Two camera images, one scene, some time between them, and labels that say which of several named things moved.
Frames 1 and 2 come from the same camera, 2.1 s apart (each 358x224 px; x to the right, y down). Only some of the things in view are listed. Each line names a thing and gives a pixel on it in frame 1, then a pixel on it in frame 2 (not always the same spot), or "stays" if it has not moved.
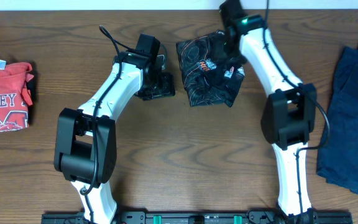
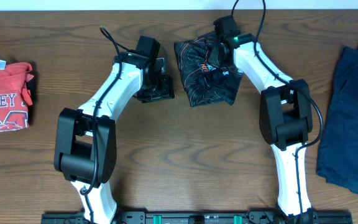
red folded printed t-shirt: x=4 y=97 stays
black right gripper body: x=233 y=55 to x=215 y=58
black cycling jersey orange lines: x=211 y=76 stays
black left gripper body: x=159 y=90 stays
